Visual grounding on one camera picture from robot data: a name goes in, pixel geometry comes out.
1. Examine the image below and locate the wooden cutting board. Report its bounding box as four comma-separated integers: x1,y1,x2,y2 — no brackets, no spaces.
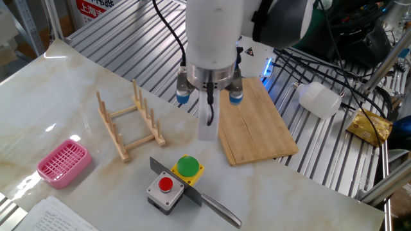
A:
218,76,300,167

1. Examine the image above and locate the gold foil packet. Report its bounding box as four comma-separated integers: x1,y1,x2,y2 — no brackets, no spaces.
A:
345,107,394,148

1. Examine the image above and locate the aluminium corner post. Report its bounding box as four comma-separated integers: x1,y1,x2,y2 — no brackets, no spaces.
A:
40,0,66,42

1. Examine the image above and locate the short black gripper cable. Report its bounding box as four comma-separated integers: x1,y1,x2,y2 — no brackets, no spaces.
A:
205,81,216,127

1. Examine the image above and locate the marble pattern table mat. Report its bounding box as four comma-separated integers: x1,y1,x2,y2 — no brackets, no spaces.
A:
0,38,386,231

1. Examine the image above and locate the round steel frame pole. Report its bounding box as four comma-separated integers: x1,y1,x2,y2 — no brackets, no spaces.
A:
362,27,411,94

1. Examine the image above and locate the wooden peg rack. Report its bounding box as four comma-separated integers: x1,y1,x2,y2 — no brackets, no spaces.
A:
95,78,167,163

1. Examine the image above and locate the red button grey box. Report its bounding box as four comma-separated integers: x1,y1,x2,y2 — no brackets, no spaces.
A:
146,170,186,216

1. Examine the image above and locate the long black wrist cable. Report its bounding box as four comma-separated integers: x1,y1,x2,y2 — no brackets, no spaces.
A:
151,0,188,68

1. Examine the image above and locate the steel cleaver knife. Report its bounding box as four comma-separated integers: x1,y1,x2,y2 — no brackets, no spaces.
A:
149,156,243,230

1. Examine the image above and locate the black table cable bundle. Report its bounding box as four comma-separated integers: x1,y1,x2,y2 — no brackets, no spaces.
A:
272,44,389,120

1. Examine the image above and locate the dark blue round object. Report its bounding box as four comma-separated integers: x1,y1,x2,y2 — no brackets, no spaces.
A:
386,114,411,152

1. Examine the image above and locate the pink plastic soap basket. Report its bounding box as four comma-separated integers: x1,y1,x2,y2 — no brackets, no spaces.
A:
36,138,93,190

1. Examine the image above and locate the aluminium frame bar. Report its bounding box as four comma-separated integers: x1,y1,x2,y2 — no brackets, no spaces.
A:
357,158,411,207

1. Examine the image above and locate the grey metal storage shelf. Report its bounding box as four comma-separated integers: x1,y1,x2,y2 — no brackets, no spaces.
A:
12,0,46,58

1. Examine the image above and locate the silver wrist bracket blue cap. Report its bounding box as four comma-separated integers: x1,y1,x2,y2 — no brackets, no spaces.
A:
228,68,245,107
175,68,194,105

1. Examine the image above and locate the white plastic LED bulb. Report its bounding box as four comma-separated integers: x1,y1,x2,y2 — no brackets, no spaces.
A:
292,80,343,121

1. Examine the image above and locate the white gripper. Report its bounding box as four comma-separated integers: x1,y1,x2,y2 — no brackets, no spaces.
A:
197,89,222,142

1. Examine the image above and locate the black fabric bag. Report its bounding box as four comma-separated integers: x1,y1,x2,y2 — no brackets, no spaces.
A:
301,0,393,69

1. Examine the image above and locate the green button yellow box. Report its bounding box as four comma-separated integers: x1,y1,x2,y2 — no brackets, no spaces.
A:
170,154,206,187

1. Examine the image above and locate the red white printed sign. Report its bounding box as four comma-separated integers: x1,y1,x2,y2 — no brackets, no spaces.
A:
74,0,117,29

